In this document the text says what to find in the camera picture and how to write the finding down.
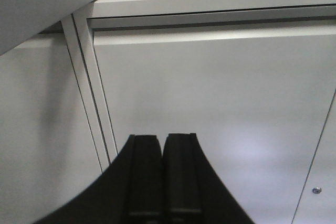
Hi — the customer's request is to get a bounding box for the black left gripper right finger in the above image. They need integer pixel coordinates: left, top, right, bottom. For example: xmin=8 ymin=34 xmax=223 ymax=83
xmin=163 ymin=133 xmax=253 ymax=223

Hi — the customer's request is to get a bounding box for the lower cabinet door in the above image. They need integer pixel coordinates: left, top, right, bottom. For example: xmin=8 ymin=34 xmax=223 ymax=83
xmin=94 ymin=25 xmax=335 ymax=223

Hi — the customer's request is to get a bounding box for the door screw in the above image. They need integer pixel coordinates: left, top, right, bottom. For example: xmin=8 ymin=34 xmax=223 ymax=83
xmin=312 ymin=187 xmax=322 ymax=194

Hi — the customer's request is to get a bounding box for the white storage cabinet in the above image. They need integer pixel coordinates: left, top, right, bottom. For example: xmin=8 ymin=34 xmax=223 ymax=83
xmin=1 ymin=0 xmax=335 ymax=223

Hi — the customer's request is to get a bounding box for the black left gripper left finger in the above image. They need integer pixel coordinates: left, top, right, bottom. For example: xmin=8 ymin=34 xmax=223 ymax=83
xmin=38 ymin=135 xmax=163 ymax=223

